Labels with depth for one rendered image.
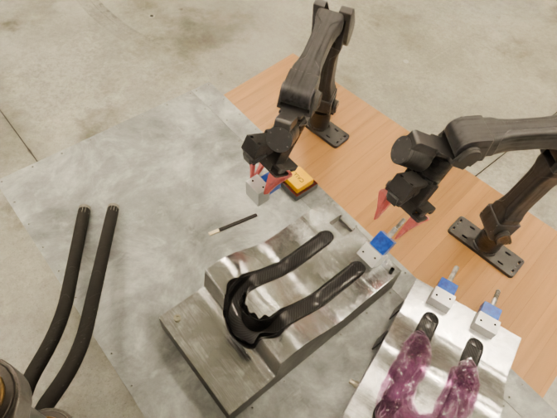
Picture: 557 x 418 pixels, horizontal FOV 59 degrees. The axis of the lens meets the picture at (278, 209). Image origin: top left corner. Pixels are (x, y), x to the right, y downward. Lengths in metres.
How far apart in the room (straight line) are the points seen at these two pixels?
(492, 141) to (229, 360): 0.68
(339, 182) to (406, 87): 1.71
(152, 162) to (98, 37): 1.93
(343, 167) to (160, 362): 0.74
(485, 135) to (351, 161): 0.58
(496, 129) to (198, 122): 0.89
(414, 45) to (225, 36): 1.20
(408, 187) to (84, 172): 0.90
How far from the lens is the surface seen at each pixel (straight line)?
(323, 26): 1.16
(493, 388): 1.17
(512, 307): 1.37
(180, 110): 1.59
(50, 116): 2.86
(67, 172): 1.48
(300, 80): 1.07
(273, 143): 1.03
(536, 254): 1.49
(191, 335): 1.11
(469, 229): 1.43
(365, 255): 1.16
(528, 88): 3.40
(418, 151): 0.97
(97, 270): 1.19
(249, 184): 1.18
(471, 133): 0.99
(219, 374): 1.08
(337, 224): 1.26
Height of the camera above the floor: 1.89
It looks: 55 degrees down
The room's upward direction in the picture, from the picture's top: 7 degrees clockwise
